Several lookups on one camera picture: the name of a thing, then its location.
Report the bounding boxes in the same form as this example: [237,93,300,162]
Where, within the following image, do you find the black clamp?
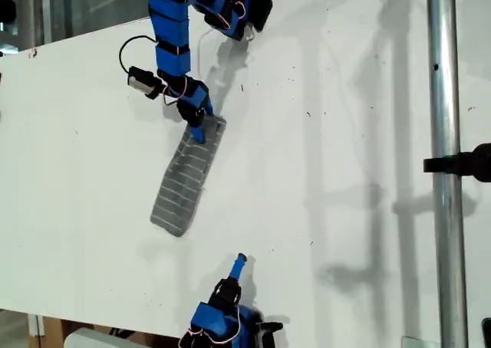
[423,143,491,183]

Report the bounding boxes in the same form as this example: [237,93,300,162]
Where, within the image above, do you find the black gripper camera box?
[127,66,166,100]
[255,317,285,348]

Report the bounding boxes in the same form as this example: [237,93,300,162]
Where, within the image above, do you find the black camera cable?
[118,36,159,74]

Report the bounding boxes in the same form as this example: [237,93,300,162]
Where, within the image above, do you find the wooden table leg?
[42,317,66,348]

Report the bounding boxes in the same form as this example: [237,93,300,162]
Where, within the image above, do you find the black round object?
[0,0,17,24]

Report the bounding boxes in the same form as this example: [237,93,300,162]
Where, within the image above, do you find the grey striped towel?
[150,113,228,238]

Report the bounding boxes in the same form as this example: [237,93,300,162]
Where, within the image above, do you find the steel post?
[425,0,470,348]

